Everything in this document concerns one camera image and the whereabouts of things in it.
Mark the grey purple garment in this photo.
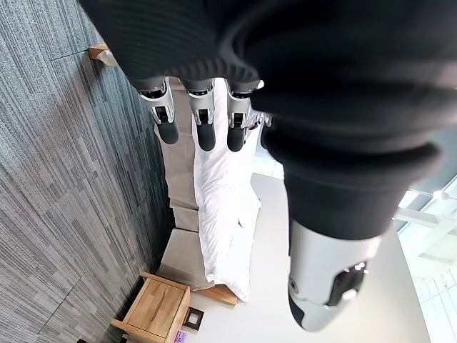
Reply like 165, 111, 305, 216
245, 109, 273, 131

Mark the dark picture frame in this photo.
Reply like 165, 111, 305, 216
182, 306, 206, 332

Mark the wooden nightstand with frame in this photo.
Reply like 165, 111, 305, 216
109, 270, 192, 341

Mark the wooden headboard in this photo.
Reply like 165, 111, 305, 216
191, 284, 247, 307

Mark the left robot hand black cloth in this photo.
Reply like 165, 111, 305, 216
76, 0, 457, 334

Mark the beige upholstered bed base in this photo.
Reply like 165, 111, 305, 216
154, 76, 212, 291

